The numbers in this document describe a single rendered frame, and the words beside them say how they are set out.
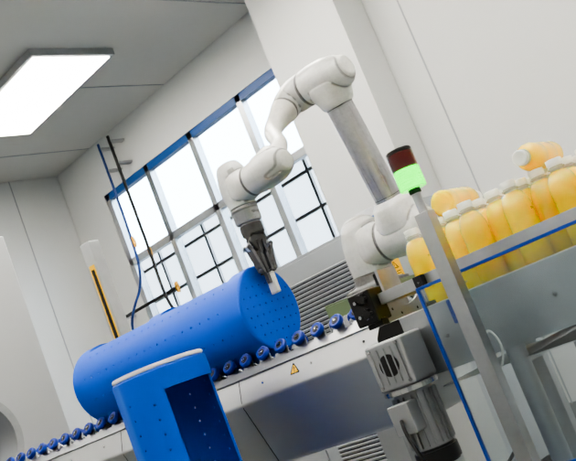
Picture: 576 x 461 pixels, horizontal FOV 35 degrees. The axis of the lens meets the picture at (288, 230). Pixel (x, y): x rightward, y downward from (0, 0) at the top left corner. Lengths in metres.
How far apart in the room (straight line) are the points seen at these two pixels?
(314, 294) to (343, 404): 2.17
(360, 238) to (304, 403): 0.82
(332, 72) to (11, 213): 5.55
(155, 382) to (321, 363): 0.47
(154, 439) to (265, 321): 0.53
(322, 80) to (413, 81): 2.65
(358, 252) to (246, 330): 0.70
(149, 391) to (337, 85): 1.27
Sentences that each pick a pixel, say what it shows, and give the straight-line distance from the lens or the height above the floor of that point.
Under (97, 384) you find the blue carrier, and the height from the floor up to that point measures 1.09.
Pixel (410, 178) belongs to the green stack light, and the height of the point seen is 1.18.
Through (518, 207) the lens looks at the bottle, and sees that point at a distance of 2.26.
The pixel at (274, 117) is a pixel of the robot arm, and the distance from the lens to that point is 3.21.
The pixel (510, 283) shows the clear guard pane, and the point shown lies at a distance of 2.17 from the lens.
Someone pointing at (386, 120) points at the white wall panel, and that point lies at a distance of 5.63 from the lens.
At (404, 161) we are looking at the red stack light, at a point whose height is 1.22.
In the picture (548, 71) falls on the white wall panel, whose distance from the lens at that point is 5.37.
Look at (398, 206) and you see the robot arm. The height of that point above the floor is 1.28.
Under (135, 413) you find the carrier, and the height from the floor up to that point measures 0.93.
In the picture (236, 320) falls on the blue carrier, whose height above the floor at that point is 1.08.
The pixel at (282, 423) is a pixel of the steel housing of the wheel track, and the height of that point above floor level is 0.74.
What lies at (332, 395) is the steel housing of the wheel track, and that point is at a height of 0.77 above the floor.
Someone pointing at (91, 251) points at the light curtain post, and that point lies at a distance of 3.90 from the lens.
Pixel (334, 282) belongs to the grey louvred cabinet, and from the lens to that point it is 4.71.
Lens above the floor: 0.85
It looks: 9 degrees up
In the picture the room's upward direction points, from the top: 22 degrees counter-clockwise
